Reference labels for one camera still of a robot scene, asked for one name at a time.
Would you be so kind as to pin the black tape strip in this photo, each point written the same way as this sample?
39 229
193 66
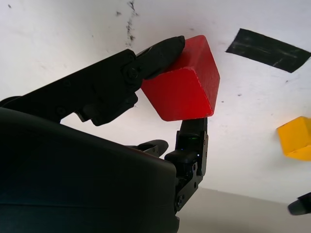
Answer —
267 49

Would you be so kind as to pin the yellow wooden block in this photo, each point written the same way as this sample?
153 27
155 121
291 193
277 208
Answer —
296 138

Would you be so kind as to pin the red wooden block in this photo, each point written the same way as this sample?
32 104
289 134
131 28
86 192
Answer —
179 94

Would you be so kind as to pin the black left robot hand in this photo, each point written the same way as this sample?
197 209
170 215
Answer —
302 206

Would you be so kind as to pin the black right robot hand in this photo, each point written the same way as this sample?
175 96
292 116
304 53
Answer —
73 174

